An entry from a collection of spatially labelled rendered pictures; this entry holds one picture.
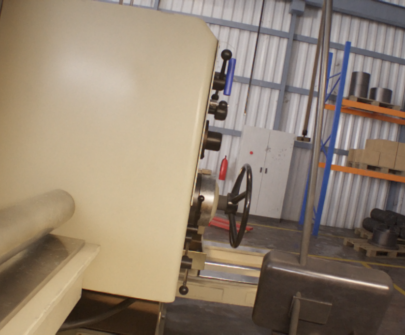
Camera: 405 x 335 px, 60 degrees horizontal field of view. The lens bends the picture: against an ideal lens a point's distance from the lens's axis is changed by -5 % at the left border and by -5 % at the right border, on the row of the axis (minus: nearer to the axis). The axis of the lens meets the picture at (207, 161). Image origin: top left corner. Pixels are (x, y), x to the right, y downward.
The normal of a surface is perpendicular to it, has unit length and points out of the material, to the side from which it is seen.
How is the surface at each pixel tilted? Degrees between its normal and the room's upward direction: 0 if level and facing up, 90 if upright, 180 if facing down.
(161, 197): 90
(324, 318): 110
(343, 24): 90
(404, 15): 90
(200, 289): 90
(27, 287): 0
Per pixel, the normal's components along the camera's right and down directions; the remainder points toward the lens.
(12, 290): 0.17, -0.98
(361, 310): -0.25, 0.34
